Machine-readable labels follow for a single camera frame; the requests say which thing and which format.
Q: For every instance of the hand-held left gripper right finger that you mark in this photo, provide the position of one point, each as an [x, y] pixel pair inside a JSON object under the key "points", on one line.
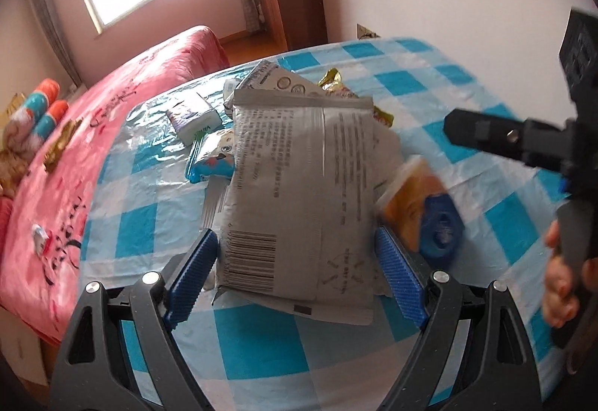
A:
{"points": [[397, 275]]}

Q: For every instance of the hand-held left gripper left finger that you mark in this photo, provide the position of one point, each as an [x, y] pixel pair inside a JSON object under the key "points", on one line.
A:
{"points": [[196, 271]]}

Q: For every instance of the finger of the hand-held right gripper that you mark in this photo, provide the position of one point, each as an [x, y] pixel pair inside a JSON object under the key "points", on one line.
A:
{"points": [[495, 135]]}

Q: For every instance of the orange and blue packet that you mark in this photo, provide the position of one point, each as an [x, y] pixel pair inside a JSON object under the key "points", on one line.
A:
{"points": [[411, 201]]}

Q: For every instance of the large grey snack packet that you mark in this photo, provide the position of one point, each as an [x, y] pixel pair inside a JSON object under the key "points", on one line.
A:
{"points": [[289, 187]]}

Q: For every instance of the person's right hand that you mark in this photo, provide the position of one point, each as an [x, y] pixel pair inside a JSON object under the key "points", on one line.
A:
{"points": [[560, 289]]}

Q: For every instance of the blue and white snack packet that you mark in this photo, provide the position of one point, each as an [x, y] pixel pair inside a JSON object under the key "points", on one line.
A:
{"points": [[210, 159]]}

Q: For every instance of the white tissue pack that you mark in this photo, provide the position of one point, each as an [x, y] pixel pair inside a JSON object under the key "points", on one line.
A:
{"points": [[191, 119]]}

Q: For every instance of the small white packet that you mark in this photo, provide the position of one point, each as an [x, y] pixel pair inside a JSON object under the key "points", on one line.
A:
{"points": [[40, 237]]}

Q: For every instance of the gold foil wrapper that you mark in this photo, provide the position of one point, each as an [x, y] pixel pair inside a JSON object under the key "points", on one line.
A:
{"points": [[332, 81]]}

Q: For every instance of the gold cloth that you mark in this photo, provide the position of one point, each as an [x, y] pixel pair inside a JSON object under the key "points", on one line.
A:
{"points": [[63, 145]]}

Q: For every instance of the cardboard box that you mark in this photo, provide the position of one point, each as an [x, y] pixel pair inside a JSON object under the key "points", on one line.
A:
{"points": [[23, 345]]}

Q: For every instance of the blue and orange bolster pillow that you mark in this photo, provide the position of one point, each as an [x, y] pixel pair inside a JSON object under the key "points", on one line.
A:
{"points": [[44, 98], [51, 121]]}

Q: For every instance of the red bed with cover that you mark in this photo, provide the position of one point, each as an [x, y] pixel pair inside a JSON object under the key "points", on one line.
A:
{"points": [[93, 79]]}

